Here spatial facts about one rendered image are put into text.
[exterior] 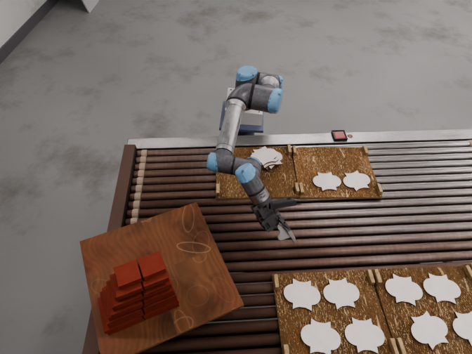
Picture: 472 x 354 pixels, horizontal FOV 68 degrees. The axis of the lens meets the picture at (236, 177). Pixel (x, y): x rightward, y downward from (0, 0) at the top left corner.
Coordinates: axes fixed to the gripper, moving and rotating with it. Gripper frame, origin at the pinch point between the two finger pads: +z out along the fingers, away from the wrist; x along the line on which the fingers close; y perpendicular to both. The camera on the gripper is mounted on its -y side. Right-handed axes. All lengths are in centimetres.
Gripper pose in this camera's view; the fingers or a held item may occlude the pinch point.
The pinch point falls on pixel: (289, 235)
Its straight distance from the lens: 146.7
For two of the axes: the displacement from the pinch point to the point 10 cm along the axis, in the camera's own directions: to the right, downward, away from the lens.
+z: 4.9, 8.1, 3.1
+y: -8.2, 5.5, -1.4
